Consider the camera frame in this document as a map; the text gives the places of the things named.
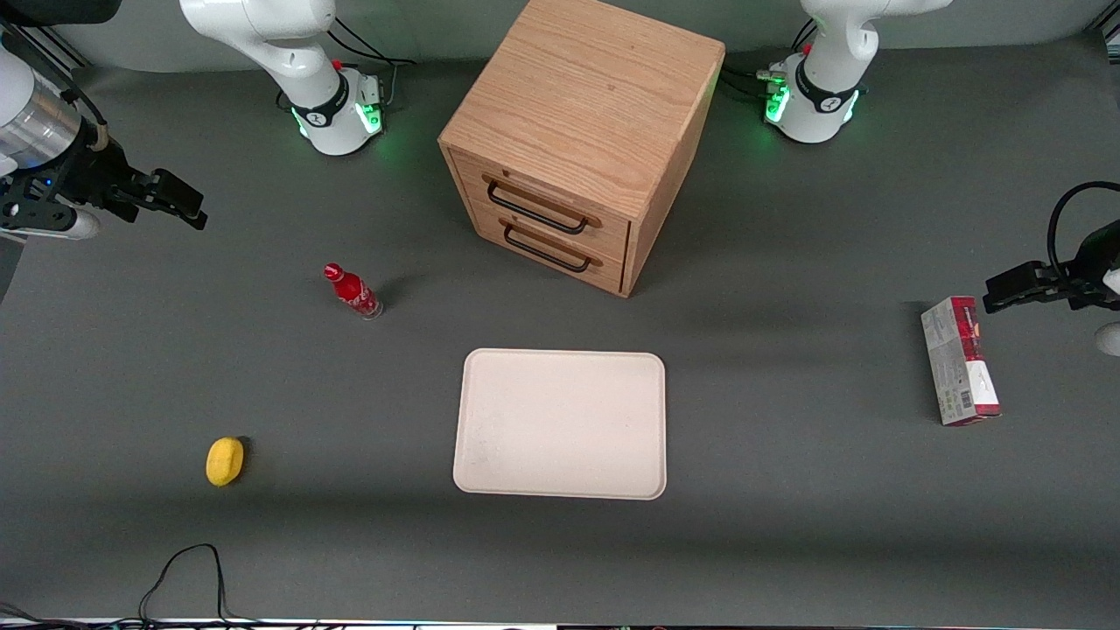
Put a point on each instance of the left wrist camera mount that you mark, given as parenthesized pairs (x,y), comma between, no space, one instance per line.
(1111,339)

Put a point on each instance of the grey and red carton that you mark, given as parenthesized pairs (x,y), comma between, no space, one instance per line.
(958,367)

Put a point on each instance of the yellow lemon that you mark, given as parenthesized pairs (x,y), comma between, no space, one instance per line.
(225,461)

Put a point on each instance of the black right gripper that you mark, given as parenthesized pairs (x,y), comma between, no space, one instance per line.
(94,171)

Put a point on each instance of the beige rectangular tray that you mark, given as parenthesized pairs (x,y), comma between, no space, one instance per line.
(560,424)

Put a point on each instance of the red cola bottle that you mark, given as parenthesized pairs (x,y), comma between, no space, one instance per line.
(353,290)

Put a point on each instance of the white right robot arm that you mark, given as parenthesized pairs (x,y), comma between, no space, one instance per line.
(262,26)

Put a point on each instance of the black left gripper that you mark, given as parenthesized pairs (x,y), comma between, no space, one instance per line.
(1088,265)

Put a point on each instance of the wooden drawer with worn front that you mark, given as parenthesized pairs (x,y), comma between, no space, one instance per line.
(614,234)

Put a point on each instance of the aluminium frame rail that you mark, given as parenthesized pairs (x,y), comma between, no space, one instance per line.
(57,48)

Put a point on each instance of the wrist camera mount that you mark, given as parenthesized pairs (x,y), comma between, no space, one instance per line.
(1111,339)
(35,214)

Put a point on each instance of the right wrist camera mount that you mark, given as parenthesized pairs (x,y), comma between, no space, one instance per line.
(35,214)

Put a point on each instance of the wooden two-drawer cabinet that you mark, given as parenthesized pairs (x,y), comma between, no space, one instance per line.
(586,87)

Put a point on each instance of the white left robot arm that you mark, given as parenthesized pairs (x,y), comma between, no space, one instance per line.
(831,52)

